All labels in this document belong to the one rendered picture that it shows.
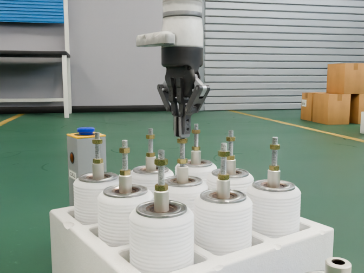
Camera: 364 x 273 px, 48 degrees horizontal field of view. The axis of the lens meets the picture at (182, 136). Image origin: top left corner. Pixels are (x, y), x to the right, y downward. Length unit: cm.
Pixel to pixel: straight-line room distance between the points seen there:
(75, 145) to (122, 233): 32
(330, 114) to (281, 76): 203
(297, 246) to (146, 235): 26
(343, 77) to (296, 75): 201
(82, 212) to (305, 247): 40
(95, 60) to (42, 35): 73
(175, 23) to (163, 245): 37
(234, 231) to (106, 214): 21
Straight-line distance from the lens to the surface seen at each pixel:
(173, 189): 72
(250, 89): 593
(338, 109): 427
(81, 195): 78
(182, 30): 71
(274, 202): 71
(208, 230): 65
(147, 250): 58
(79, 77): 562
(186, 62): 70
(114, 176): 81
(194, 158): 91
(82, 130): 95
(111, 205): 67
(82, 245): 71
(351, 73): 433
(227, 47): 582
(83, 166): 94
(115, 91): 562
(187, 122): 73
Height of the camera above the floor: 44
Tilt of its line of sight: 8 degrees down
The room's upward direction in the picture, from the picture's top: straight up
